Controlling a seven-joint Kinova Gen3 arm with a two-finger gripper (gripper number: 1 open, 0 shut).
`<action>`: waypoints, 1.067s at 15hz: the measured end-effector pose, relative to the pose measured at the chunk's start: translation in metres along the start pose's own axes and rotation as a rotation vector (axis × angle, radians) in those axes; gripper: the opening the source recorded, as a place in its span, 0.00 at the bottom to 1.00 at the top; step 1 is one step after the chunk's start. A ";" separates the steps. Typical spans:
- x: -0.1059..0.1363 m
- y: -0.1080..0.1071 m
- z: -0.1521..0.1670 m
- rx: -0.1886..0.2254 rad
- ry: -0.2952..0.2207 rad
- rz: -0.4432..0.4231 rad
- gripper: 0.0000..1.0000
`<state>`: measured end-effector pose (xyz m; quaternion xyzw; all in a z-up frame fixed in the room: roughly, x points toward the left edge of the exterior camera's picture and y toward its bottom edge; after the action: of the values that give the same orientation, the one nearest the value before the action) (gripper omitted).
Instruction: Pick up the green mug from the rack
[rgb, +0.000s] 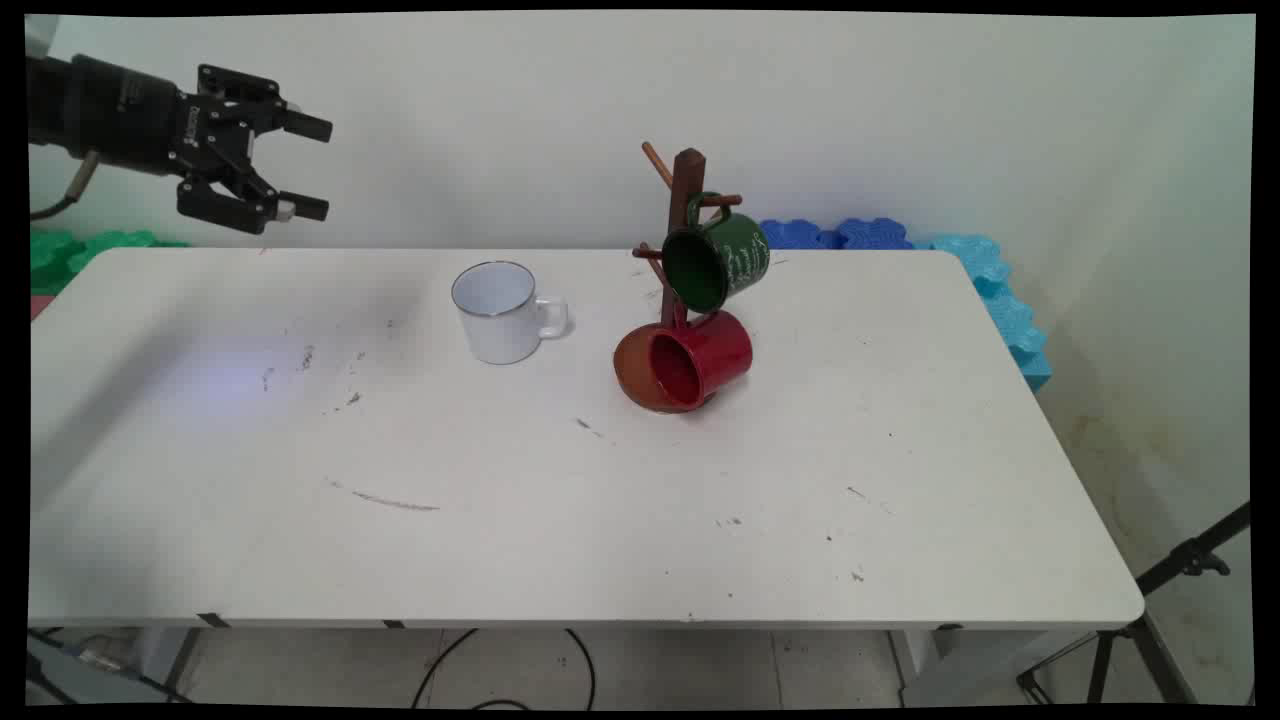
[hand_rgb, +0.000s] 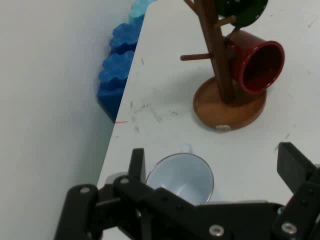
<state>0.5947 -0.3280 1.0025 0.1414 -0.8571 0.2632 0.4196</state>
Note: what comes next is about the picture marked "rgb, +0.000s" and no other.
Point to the black tripod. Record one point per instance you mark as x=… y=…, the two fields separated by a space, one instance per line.
x=1180 y=560

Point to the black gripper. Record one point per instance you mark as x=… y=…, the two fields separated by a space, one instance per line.
x=120 y=115

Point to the light blue foam mat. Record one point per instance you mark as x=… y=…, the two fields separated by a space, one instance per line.
x=1010 y=310

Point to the brown wooden mug tree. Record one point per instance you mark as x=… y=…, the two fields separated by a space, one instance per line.
x=688 y=175

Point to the green foam mat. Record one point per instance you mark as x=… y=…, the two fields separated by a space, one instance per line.
x=70 y=255

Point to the dark blue foam mat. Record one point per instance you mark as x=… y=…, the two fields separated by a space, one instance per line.
x=800 y=235

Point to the green enamel mug white print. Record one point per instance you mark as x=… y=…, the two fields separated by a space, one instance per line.
x=742 y=255

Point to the black table leg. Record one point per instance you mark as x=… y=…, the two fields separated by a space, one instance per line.
x=182 y=660

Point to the red enamel mug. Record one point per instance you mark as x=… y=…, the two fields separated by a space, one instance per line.
x=718 y=352

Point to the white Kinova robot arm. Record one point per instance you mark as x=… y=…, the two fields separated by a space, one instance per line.
x=38 y=35

